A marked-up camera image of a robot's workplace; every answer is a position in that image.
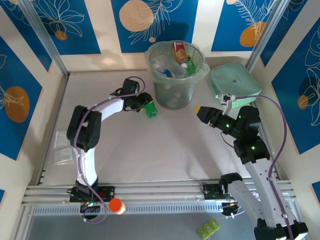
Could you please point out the small green soda bottle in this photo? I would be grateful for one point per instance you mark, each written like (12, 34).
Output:
(151, 111)

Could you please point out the long clear plastic bottle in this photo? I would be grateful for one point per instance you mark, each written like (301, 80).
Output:
(162, 62)

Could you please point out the large green bottle yellow cap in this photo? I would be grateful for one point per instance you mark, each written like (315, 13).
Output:
(191, 66)

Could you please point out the red-label orange drink bottle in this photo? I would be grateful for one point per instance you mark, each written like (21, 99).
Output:
(178, 47)

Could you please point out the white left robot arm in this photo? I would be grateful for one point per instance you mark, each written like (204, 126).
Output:
(110, 108)

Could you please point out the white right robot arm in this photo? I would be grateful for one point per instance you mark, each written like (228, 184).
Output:
(262, 180)

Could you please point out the grey translucent waste bin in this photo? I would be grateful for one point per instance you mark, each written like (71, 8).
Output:
(172, 97)

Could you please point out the pale green bin liner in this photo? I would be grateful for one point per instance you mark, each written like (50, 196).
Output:
(155, 75)

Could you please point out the mint green zip case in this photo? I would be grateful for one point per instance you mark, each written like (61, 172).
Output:
(232, 80)

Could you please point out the clear plastic zip bag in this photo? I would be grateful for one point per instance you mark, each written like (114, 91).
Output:
(63, 138)
(63, 156)

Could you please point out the orange-capped pill bottle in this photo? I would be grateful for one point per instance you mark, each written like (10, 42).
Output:
(115, 205)

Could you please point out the lime green segmented case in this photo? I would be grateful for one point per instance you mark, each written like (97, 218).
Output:
(208, 228)

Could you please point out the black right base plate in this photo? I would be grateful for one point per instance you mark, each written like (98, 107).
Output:
(210, 192)

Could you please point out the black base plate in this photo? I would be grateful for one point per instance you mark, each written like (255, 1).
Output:
(107, 193)
(210, 192)

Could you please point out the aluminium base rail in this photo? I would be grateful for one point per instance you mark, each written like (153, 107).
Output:
(162, 190)

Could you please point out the aluminium frame post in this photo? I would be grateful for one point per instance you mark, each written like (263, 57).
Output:
(42, 30)
(267, 32)

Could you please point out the black electronics bracket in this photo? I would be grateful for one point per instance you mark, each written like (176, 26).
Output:
(232, 208)
(90, 210)

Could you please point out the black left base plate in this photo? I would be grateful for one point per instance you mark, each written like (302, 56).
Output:
(107, 193)

